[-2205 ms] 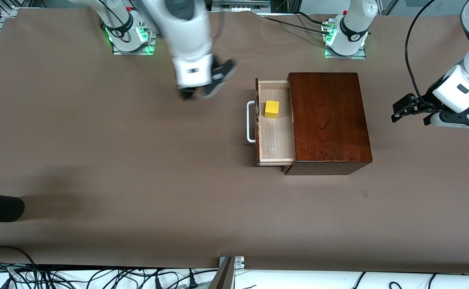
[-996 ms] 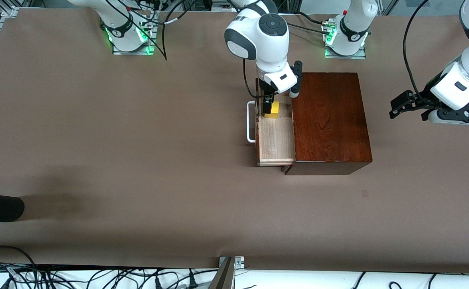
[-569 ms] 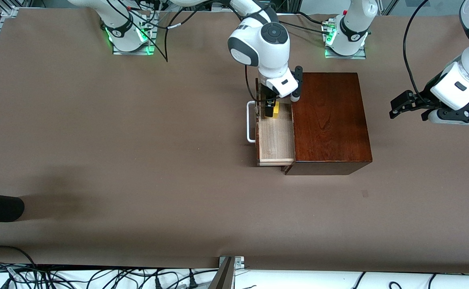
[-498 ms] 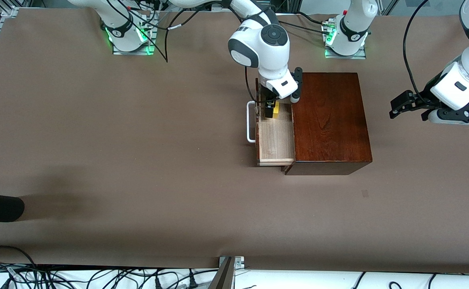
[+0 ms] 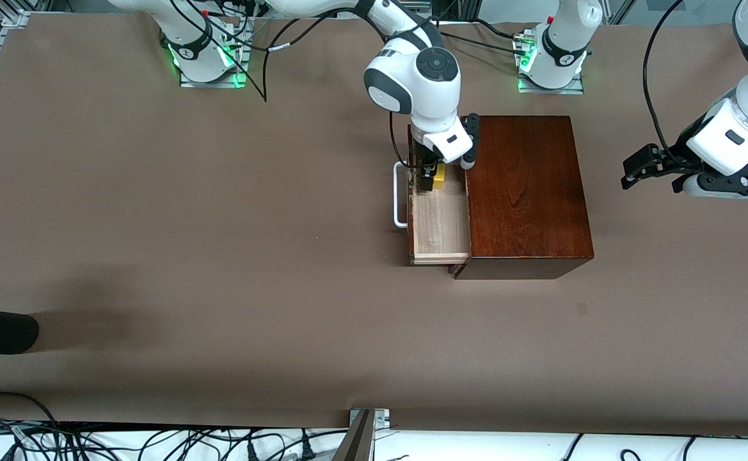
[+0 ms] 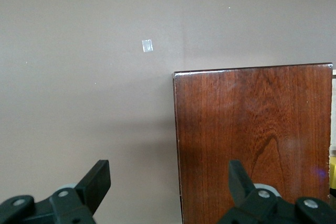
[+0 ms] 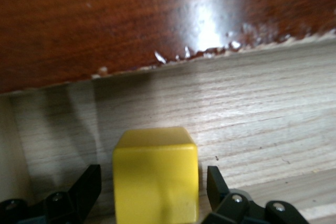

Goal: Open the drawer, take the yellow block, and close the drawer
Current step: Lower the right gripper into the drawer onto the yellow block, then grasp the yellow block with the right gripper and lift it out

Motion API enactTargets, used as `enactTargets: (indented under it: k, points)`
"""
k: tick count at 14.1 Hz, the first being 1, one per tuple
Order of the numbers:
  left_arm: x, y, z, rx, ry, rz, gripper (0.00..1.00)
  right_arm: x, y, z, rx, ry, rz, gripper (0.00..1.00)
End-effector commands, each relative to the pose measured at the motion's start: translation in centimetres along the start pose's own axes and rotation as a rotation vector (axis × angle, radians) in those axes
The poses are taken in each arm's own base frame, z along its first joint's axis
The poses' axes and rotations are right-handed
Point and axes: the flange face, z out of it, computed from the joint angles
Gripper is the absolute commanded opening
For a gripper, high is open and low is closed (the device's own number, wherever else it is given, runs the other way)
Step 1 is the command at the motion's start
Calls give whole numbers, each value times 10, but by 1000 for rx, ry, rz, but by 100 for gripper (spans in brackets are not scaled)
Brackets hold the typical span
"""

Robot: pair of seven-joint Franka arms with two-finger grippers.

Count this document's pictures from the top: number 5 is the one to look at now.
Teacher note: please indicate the aluminium left arm base plate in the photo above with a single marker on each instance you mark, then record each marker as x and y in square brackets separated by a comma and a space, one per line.
[549, 91]

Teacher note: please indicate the dark wooden drawer cabinet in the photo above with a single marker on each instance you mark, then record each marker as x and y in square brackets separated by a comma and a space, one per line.
[527, 192]

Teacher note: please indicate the grey aluminium camera post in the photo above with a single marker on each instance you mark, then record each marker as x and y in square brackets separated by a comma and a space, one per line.
[358, 442]

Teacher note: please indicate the aluminium right arm base plate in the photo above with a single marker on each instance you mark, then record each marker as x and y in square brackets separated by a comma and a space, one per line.
[214, 82]

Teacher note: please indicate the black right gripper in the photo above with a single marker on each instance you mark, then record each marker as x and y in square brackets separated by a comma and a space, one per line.
[424, 160]

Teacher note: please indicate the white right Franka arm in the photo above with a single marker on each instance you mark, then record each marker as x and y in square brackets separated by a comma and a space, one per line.
[425, 83]

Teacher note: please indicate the brown paper table cover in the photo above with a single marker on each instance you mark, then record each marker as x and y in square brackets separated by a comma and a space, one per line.
[220, 288]

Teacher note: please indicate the yellow block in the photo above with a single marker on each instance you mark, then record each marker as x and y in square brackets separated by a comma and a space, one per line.
[439, 180]

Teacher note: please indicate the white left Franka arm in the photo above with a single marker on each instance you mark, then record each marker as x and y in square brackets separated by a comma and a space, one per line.
[745, 128]

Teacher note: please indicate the aluminium post bracket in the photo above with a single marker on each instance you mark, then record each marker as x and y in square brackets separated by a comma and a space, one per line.
[381, 419]

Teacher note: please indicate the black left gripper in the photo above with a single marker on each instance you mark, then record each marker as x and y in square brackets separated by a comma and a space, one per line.
[683, 155]

